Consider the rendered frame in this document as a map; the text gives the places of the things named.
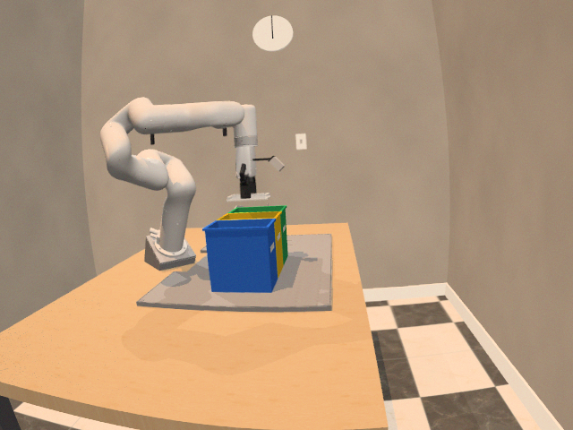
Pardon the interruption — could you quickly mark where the blue open-top bin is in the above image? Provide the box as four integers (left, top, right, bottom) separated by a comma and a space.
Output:
202, 219, 278, 293

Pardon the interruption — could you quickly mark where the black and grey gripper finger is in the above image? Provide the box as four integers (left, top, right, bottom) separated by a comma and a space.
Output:
239, 164, 251, 199
249, 176, 257, 194

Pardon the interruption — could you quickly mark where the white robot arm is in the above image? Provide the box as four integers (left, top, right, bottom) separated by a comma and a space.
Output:
100, 98, 258, 257

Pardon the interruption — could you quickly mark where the green bin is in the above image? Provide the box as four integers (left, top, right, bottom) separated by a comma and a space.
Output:
229, 205, 288, 265

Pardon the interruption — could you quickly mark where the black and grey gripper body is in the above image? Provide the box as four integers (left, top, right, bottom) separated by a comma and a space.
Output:
235, 144, 258, 178

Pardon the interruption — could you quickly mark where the yellow open bin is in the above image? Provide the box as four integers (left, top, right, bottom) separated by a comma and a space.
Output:
217, 211, 284, 277

